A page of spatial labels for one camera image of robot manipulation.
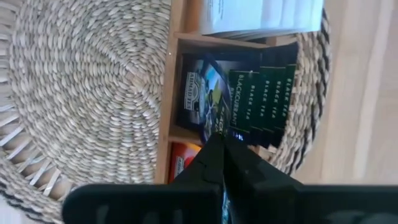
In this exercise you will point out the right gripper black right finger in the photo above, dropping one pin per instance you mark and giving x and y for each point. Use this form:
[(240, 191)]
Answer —
[(295, 203)]

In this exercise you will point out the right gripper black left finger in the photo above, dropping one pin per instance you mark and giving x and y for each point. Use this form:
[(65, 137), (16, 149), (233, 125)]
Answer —
[(155, 203)]

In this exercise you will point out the red tea packet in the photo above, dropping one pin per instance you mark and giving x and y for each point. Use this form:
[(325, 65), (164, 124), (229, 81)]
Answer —
[(182, 158)]

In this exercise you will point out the wooden tea organiser box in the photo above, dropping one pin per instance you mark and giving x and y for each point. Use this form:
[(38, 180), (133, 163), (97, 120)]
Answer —
[(169, 93)]

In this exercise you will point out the round woven straw placemat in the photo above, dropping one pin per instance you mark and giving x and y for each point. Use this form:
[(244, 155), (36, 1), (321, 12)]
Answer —
[(87, 93)]

